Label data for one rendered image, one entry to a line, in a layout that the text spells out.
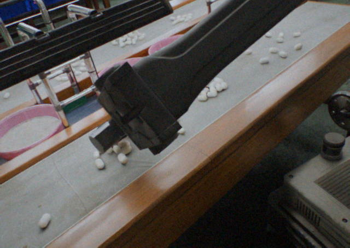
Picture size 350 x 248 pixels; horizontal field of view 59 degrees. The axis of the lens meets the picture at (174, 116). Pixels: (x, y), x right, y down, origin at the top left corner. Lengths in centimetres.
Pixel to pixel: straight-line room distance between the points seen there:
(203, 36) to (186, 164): 56
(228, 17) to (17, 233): 73
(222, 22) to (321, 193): 91
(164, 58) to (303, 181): 93
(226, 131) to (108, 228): 41
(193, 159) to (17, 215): 47
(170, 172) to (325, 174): 59
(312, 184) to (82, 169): 74
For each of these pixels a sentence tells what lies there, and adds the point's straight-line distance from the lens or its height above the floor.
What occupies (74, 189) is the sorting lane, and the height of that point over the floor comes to 74.
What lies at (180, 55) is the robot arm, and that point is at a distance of 27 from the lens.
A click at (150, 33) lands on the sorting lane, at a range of 175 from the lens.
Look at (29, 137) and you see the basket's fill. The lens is 119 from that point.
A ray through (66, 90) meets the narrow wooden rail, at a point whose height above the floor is 75.
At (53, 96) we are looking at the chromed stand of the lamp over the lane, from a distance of 103.
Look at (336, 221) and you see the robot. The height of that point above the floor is 47.
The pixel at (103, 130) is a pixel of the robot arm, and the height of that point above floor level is 90.
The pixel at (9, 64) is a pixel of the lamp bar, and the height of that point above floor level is 108.
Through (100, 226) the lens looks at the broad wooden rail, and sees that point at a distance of 74.
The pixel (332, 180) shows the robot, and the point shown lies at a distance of 117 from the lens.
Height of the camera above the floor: 132
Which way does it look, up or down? 35 degrees down
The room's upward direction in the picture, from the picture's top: 12 degrees counter-clockwise
